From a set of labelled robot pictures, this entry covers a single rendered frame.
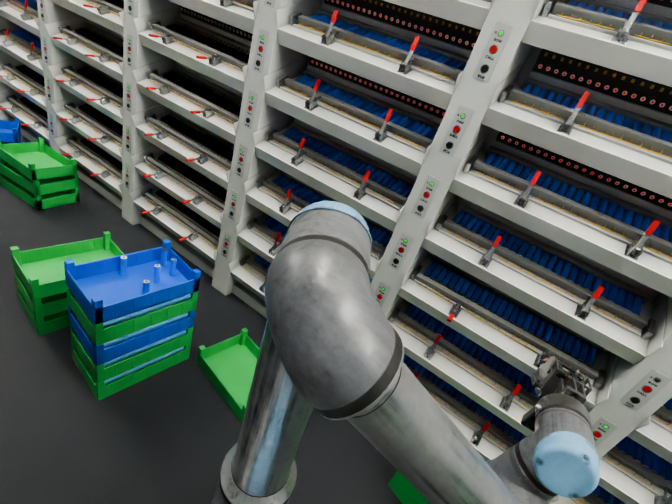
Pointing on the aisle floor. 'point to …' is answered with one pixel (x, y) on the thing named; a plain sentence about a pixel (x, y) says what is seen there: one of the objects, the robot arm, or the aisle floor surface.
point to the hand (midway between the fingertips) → (552, 373)
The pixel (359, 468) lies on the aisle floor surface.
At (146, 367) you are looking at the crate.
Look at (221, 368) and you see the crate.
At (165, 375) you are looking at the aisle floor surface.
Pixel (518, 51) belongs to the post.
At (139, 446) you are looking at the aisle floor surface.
